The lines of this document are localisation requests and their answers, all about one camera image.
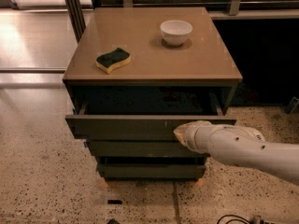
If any grey drawer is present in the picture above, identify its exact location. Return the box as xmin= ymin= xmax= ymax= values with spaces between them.
xmin=97 ymin=164 xmax=206 ymax=180
xmin=86 ymin=140 xmax=206 ymax=158
xmin=65 ymin=104 xmax=236 ymax=141

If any yellow green sponge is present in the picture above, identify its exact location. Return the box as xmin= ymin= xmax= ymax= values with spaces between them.
xmin=96 ymin=48 xmax=131 ymax=74

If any grey bottom drawer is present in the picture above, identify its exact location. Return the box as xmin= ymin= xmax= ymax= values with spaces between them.
xmin=97 ymin=164 xmax=206 ymax=180

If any brown drawer cabinet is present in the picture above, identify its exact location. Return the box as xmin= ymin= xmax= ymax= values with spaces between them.
xmin=62 ymin=7 xmax=244 ymax=182

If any white ceramic bowl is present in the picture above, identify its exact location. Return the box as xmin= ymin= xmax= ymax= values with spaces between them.
xmin=160 ymin=20 xmax=192 ymax=47

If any grey top drawer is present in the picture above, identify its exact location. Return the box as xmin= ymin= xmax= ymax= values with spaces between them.
xmin=65 ymin=104 xmax=236 ymax=141

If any grey middle drawer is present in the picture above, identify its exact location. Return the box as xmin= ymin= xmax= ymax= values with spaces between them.
xmin=86 ymin=140 xmax=206 ymax=158

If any dark vertical frame post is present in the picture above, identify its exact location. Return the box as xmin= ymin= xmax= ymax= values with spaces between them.
xmin=65 ymin=0 xmax=86 ymax=42

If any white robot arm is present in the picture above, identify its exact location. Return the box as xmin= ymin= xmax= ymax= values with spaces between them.
xmin=174 ymin=120 xmax=299 ymax=185

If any black floor cable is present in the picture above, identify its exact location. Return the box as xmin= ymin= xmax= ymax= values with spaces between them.
xmin=216 ymin=214 xmax=281 ymax=224

